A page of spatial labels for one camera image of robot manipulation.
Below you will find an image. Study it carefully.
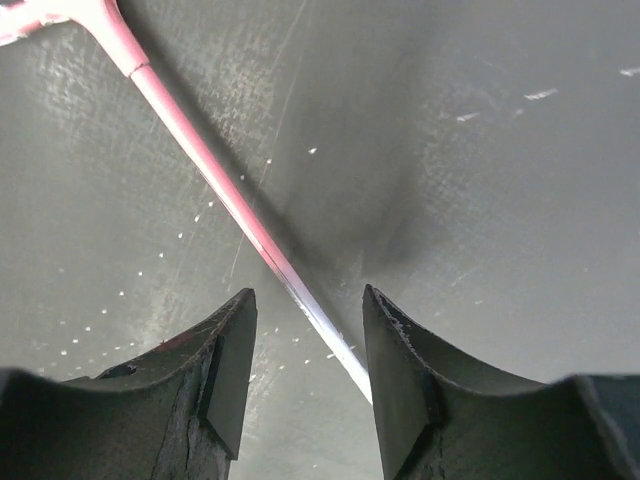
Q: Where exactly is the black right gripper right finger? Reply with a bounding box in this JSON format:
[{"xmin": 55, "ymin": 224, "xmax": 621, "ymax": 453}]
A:
[{"xmin": 363, "ymin": 286, "xmax": 639, "ymax": 479}]

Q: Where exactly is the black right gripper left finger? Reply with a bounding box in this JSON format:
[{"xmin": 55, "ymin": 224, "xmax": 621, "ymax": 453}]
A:
[{"xmin": 1, "ymin": 289, "xmax": 257, "ymax": 479}]

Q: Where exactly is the pink racket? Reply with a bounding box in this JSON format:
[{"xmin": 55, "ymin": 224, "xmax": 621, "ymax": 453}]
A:
[{"xmin": 1, "ymin": 1, "xmax": 372, "ymax": 401}]

